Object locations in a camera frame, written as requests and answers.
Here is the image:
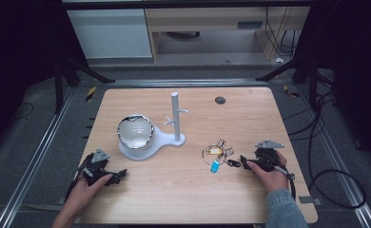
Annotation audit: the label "silver rimmed white bowl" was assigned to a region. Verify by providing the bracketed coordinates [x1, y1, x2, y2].
[116, 114, 155, 150]

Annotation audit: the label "key bunch with blue tag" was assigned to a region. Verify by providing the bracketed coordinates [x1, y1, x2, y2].
[201, 138, 242, 175]

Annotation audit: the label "aluminium floor rail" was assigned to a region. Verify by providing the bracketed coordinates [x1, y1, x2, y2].
[297, 85, 371, 228]
[105, 78, 271, 88]
[0, 86, 77, 228]

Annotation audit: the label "right hand-held gripper cable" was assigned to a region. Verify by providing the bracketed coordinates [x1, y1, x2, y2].
[272, 157, 298, 201]

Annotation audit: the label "person's right hand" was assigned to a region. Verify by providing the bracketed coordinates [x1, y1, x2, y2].
[245, 150, 290, 194]

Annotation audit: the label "white peg stand with base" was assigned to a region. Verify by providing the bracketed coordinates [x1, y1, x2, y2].
[118, 91, 189, 162]

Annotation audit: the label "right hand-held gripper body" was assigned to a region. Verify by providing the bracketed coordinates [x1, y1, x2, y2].
[253, 139, 286, 174]

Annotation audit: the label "thin black floor cable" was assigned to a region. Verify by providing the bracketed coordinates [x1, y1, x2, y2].
[11, 102, 35, 122]

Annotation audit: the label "hand-held gripper cable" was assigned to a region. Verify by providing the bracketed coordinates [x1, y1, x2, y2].
[65, 161, 90, 202]
[272, 157, 298, 201]

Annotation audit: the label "black cables under desk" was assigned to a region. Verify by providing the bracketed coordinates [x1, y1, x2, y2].
[264, 7, 303, 58]

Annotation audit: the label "white cabinet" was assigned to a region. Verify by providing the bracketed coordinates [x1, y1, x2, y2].
[66, 8, 153, 60]

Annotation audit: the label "left hand-held gripper cable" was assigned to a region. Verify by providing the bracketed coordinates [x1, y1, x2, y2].
[65, 161, 90, 202]

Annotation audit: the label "long black floor cable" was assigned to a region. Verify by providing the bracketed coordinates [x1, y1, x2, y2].
[283, 90, 367, 210]

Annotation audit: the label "black metal stand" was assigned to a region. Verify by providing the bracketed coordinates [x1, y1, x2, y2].
[53, 56, 117, 115]
[255, 56, 321, 112]

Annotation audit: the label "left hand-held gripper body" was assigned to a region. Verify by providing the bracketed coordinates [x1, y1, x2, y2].
[77, 147, 112, 187]

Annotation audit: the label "person's left hand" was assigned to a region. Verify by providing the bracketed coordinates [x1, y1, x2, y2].
[67, 174, 114, 213]

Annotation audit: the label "yellow black tape strip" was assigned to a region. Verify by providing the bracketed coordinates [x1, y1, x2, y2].
[283, 85, 301, 99]
[85, 86, 98, 103]

